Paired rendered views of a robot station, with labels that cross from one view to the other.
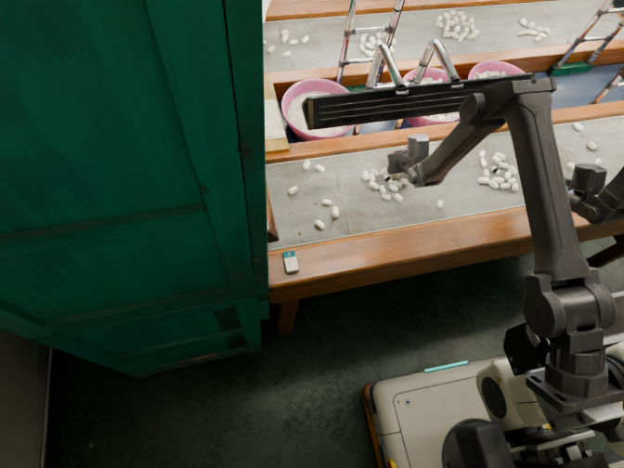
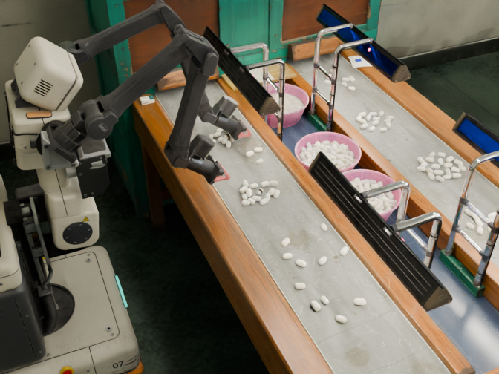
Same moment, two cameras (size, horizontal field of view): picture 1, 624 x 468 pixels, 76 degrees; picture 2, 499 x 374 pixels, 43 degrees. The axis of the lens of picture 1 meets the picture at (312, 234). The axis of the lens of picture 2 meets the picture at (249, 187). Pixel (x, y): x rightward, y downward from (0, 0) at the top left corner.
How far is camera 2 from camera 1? 260 cm
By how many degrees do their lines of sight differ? 55
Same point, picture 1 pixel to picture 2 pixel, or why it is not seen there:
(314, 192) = not seen: hidden behind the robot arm
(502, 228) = (197, 190)
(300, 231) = (173, 107)
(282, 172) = (217, 96)
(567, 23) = not seen: outside the picture
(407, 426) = (69, 261)
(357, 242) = (167, 124)
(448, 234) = not seen: hidden behind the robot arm
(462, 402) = (87, 296)
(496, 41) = (442, 196)
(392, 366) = (134, 303)
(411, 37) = (400, 141)
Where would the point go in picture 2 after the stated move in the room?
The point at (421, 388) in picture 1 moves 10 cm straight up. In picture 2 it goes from (99, 268) to (96, 252)
